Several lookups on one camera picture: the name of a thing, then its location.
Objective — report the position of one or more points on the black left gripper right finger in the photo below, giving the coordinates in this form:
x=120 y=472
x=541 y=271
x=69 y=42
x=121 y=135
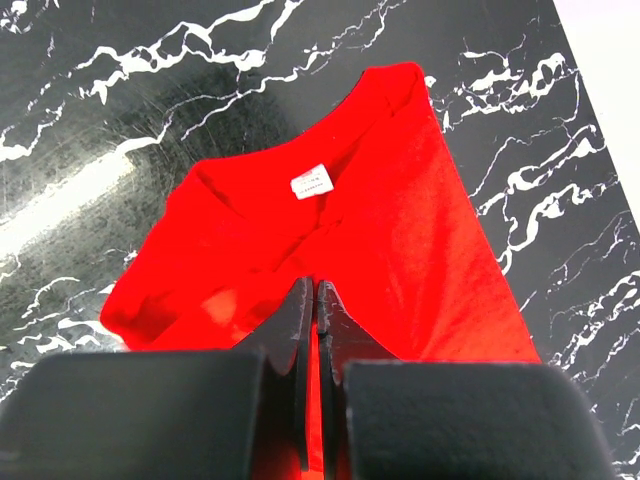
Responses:
x=383 y=418

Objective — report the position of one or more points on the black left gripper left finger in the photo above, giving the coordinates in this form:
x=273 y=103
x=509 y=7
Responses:
x=215 y=414

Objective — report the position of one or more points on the red t-shirt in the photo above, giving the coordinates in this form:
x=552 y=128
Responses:
x=368 y=199

